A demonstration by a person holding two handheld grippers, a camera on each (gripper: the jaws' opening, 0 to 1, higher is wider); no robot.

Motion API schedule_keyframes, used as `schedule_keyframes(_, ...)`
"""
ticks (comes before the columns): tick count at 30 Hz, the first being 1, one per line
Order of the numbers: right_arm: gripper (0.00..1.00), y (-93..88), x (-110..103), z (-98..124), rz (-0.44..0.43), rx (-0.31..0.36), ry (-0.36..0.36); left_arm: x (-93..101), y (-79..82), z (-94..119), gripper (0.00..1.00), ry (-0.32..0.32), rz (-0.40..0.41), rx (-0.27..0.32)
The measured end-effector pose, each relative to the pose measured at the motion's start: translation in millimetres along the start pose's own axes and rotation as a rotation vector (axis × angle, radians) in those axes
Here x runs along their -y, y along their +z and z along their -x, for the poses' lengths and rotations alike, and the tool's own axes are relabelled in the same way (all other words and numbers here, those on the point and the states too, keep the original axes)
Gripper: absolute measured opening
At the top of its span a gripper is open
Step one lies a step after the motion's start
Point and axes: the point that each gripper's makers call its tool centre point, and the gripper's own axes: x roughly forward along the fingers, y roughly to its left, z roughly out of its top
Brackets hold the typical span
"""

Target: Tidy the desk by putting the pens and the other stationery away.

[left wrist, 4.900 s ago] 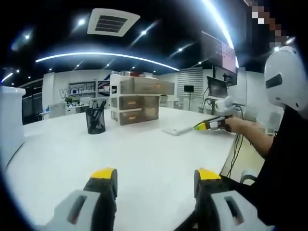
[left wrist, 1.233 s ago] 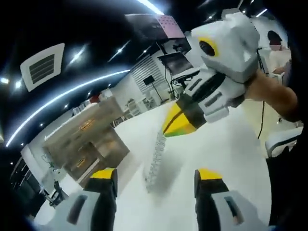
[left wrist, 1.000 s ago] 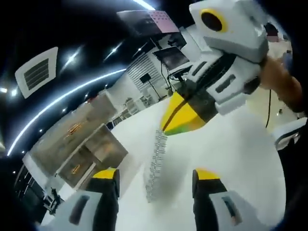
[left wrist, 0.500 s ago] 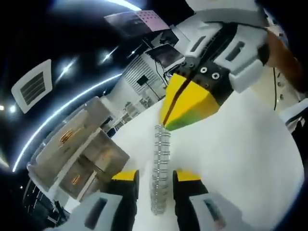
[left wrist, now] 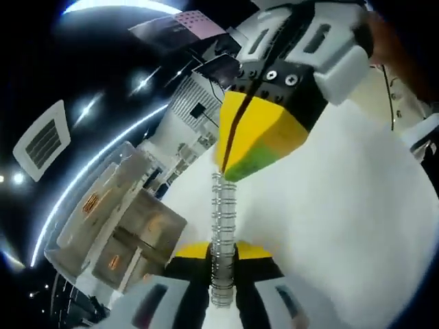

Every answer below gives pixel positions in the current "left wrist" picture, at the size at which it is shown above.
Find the group of ceiling spotlights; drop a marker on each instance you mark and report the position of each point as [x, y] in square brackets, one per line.
[19, 177]

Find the long curved ceiling light strip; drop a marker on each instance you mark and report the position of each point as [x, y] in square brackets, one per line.
[85, 164]
[113, 4]

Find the white plastic drawer cabinet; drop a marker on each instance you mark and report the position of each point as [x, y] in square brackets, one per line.
[130, 219]

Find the open laptop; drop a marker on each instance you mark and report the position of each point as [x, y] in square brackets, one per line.
[219, 70]

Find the small black screen on pole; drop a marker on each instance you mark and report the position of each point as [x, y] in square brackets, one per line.
[198, 111]

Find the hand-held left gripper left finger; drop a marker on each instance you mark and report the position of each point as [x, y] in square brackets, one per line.
[151, 301]

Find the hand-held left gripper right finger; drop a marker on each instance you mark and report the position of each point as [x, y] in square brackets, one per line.
[274, 301]

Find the white window blinds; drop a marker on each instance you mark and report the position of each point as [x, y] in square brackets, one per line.
[192, 96]

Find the white desk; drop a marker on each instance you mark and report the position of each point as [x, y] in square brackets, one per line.
[343, 222]

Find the white ceiling air vent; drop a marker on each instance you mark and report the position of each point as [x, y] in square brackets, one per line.
[43, 140]

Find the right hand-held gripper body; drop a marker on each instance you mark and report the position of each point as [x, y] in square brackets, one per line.
[274, 4]

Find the hanging black display screen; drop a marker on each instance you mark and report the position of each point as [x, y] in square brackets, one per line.
[178, 27]

